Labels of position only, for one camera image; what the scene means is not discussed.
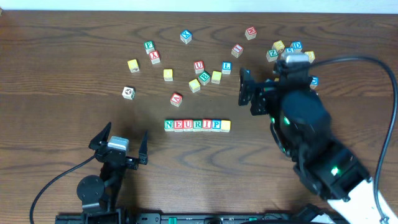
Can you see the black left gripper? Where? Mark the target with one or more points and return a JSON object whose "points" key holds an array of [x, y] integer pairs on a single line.
{"points": [[131, 159]]}

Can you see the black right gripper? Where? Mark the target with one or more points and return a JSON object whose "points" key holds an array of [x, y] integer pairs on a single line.
{"points": [[259, 96]]}

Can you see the yellow block mid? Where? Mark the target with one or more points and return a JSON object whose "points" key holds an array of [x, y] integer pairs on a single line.
{"points": [[225, 126]]}

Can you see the blue P wooden block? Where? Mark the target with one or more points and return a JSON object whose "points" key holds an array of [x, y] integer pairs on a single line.
{"points": [[216, 125]]}

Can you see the green N wooden block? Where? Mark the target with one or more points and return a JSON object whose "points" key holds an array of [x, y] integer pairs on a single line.
{"points": [[169, 125]]}

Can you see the red i block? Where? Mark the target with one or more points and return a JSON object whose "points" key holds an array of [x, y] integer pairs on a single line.
{"points": [[206, 125], [237, 50]]}

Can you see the red E wooden block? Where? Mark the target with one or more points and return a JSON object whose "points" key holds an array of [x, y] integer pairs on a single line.
{"points": [[178, 125]]}

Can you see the green R wooden block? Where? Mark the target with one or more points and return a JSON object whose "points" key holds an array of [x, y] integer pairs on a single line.
{"points": [[197, 125]]}

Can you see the red u block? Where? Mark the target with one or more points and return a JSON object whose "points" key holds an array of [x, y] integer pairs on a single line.
{"points": [[199, 67], [188, 125]]}

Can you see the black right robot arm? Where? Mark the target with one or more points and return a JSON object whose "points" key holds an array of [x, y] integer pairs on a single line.
{"points": [[301, 128]]}

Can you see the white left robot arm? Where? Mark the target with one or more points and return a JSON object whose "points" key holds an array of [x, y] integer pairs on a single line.
{"points": [[99, 193]]}

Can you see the blue L wooden block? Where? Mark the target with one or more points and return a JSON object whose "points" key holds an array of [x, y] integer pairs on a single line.
{"points": [[226, 68]]}

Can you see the yellow block beside B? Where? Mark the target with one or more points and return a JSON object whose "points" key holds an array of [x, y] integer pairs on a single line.
{"points": [[216, 77]]}

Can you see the green Z wooden block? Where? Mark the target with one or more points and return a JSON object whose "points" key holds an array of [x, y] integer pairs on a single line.
{"points": [[272, 55]]}

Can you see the green B wooden block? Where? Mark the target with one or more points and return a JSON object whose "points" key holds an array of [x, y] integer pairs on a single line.
{"points": [[204, 78]]}

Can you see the yellow acorn wooden block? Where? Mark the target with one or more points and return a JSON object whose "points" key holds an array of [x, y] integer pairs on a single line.
{"points": [[194, 85]]}

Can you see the red block far back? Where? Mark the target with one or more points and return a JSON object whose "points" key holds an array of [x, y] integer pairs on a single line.
{"points": [[250, 33]]}

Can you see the yellow block behind Z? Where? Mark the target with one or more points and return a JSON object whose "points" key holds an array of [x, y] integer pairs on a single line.
{"points": [[278, 46]]}

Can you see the soccer ball O wooden block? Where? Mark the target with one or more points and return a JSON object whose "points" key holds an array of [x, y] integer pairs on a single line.
{"points": [[128, 93]]}

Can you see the blue 5 wooden block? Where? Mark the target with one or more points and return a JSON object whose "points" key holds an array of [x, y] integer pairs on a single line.
{"points": [[289, 50]]}

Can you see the blue D block upper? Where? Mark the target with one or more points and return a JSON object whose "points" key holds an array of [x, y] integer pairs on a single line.
{"points": [[297, 46]]}

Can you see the blue d block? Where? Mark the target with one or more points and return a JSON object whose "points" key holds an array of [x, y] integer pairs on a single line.
{"points": [[314, 82], [297, 46]]}

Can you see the blue D block right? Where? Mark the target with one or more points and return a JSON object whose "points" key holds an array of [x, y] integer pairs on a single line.
{"points": [[314, 82]]}

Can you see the red A wooden block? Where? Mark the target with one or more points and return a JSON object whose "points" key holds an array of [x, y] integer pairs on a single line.
{"points": [[176, 99]]}

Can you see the yellow 8 wooden block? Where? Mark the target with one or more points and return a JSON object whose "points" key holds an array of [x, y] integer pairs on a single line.
{"points": [[311, 56]]}

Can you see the blue X wooden block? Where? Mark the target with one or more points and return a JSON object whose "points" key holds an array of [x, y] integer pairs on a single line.
{"points": [[186, 36]]}

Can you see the yellow O wooden block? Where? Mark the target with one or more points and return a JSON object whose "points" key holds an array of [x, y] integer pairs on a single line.
{"points": [[168, 75]]}

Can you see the yellow G wooden block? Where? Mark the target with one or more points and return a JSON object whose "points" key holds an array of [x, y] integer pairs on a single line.
{"points": [[133, 65]]}

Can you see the red X wooden block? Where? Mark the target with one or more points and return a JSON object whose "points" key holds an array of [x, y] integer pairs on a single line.
{"points": [[154, 57]]}

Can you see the green F wooden block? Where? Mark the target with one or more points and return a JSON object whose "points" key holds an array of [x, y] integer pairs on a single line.
{"points": [[149, 46]]}

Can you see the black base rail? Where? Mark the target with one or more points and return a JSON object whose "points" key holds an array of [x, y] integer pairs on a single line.
{"points": [[156, 218]]}

